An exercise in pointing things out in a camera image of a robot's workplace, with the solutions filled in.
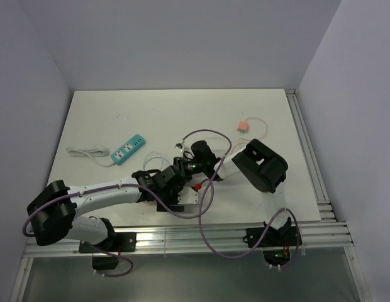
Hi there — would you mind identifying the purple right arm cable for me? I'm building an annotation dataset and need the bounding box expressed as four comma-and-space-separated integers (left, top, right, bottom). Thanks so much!
182, 128, 301, 268

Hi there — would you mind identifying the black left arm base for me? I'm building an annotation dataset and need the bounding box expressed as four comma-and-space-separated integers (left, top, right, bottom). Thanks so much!
78, 232, 137, 277

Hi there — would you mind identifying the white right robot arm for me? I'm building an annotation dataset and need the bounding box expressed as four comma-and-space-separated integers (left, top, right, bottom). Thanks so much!
173, 139, 289, 245

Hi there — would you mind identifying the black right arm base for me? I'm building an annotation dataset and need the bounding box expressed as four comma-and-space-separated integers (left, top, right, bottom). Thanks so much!
242, 218, 302, 266

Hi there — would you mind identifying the orange charger plug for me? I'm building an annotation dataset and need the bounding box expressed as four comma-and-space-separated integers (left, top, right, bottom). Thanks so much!
237, 121, 249, 134

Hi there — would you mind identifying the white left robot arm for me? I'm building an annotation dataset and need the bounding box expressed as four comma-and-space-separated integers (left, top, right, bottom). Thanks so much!
25, 165, 192, 251

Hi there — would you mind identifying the teal power strip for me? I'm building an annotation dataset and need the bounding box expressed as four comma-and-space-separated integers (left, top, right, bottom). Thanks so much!
111, 134, 145, 166

